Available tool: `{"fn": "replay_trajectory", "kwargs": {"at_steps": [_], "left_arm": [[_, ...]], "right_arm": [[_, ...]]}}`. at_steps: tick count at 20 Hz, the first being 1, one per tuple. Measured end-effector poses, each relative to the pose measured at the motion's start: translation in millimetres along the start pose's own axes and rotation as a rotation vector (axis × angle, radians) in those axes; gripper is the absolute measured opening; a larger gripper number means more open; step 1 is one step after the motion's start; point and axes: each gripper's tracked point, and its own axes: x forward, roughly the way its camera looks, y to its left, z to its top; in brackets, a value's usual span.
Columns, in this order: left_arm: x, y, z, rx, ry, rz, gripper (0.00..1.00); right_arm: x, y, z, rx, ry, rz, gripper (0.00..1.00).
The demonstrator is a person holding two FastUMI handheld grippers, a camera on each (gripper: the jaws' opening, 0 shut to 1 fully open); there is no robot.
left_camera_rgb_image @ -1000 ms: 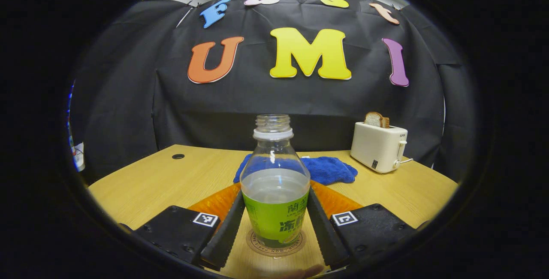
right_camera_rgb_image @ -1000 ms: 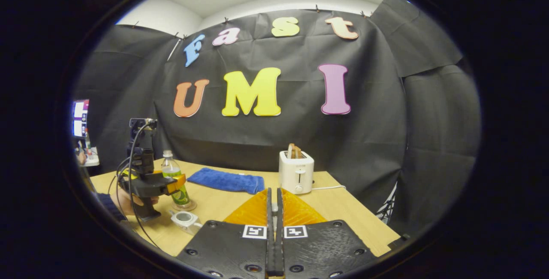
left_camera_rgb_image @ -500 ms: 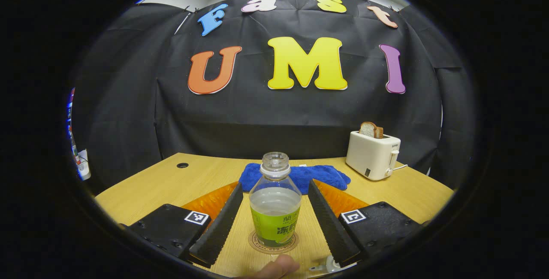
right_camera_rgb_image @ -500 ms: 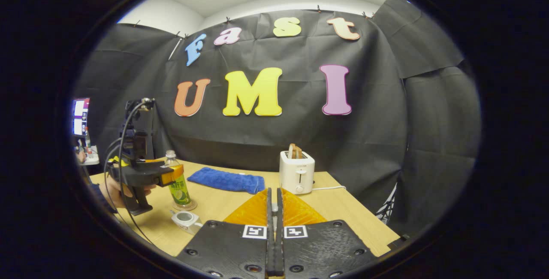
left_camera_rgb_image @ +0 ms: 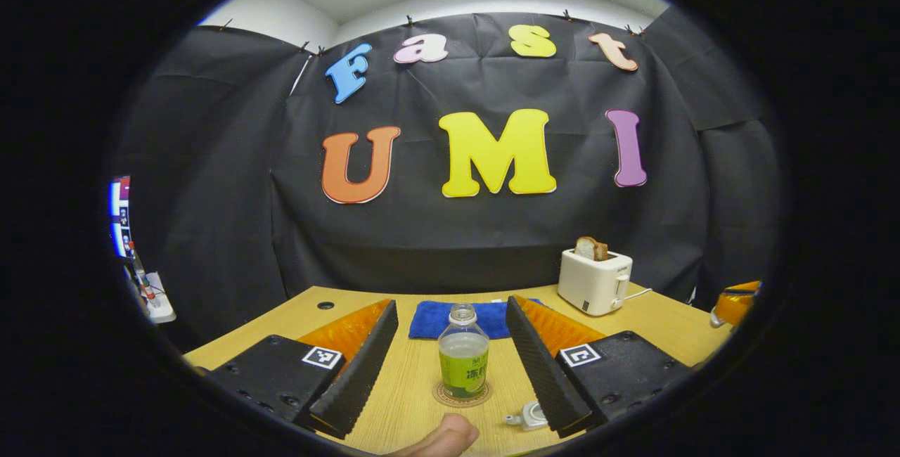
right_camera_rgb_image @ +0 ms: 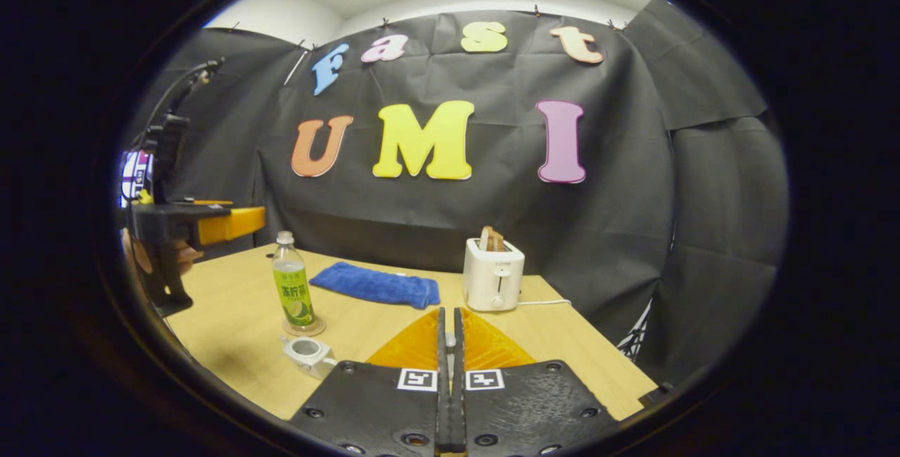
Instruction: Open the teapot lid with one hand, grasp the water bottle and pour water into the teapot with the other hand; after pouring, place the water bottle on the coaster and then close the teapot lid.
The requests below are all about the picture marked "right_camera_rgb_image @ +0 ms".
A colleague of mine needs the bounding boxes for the black backdrop cloth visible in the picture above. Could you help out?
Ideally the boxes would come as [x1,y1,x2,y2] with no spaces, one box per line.
[121,0,790,389]

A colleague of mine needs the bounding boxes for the computer monitor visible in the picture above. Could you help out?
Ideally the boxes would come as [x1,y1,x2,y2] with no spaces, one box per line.
[118,150,155,209]

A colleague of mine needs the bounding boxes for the white toaster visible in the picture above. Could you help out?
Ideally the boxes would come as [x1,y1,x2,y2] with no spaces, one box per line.
[463,238,526,314]

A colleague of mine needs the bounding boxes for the clear green-label water bottle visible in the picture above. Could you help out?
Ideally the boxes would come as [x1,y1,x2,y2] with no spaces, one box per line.
[272,231,317,328]

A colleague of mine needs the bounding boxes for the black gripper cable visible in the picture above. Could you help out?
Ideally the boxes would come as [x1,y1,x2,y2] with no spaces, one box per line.
[139,56,227,157]

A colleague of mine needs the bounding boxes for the round beige coaster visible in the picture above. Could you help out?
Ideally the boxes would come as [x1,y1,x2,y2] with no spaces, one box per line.
[283,316,328,338]

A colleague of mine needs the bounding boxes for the white floral teacup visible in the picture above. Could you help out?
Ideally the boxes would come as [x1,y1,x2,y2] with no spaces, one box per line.
[282,336,338,380]

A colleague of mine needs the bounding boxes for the blue towel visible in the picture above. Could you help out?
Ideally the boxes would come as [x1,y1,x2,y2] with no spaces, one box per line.
[309,262,442,311]

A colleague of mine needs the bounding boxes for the black tripod legs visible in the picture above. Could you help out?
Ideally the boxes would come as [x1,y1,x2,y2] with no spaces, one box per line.
[617,301,653,364]

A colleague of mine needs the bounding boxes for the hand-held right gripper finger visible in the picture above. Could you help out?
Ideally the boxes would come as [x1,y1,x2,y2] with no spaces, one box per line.
[454,307,621,457]
[288,307,451,457]

